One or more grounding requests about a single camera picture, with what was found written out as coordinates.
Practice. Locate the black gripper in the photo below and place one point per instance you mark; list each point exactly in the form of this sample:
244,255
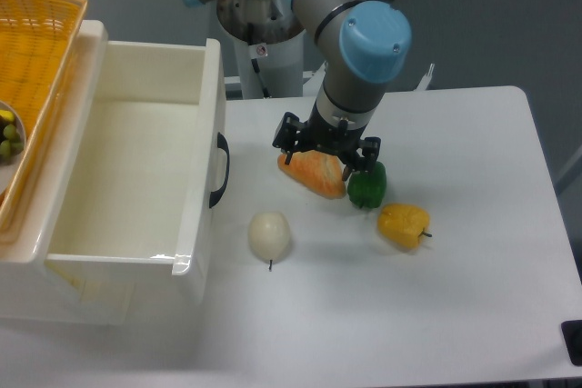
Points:
357,154

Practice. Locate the green bell pepper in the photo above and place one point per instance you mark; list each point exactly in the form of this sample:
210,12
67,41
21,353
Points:
368,189

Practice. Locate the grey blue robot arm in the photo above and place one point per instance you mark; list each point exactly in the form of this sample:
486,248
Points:
364,43

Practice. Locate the orange bread wedge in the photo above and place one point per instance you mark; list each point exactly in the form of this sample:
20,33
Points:
321,173

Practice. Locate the yellow bell pepper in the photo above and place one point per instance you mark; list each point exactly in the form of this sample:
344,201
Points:
404,224

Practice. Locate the white open drawer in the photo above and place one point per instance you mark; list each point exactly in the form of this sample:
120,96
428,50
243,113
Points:
136,206

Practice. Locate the black corner fixture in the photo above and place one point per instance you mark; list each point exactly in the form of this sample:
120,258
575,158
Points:
572,333

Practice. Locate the yellow woven basket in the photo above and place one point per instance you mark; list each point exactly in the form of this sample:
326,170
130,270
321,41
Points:
37,38

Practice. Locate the white plate with fruit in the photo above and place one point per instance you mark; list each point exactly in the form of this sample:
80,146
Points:
13,142

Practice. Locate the white drawer cabinet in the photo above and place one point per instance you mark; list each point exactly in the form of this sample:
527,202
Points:
33,284

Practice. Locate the black drawer handle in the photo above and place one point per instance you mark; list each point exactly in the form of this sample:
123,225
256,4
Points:
223,162

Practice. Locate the white metal bracket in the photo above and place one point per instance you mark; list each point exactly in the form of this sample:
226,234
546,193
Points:
426,80

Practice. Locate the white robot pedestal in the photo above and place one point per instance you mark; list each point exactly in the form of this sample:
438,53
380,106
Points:
269,46

